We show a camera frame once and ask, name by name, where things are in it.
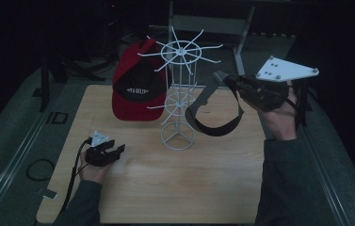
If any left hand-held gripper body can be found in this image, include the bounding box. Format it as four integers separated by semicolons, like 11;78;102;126
85;130;117;168

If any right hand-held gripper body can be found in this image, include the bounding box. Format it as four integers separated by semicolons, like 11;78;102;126
239;56;320;113

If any grey sun visor black strap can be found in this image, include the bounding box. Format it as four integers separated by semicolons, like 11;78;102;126
184;71;246;137

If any red and black baseball cap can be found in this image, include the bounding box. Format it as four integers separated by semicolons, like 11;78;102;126
111;38;169;122

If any white wire hat rack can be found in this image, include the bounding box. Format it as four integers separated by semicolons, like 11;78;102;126
137;25;224;152

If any person's left hand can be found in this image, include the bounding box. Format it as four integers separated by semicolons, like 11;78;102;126
78;152;113;185

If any person's right hand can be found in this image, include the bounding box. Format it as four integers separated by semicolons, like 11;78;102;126
257;80;299;141

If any grey tape piece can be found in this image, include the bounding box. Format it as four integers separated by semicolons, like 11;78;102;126
35;187;58;200

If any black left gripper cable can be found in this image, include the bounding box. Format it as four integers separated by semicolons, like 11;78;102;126
59;138;92;218

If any grey metal desk frame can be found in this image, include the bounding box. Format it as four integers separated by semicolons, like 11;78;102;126
164;0;256;76

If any black cable loop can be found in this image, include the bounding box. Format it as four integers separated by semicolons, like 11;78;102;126
25;158;56;182

